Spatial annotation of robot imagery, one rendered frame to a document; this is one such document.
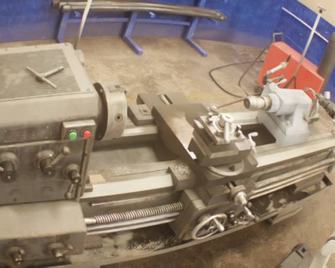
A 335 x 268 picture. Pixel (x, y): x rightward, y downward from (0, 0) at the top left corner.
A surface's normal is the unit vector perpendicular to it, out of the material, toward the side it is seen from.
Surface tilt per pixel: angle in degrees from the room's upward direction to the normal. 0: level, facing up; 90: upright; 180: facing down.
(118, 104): 42
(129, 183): 36
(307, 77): 90
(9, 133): 90
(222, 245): 0
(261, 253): 0
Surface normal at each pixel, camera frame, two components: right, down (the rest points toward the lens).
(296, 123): 0.55, 0.27
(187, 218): -0.83, 0.08
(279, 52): -0.62, 0.29
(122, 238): 0.30, -0.76
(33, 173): 0.47, 0.64
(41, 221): 0.51, -0.31
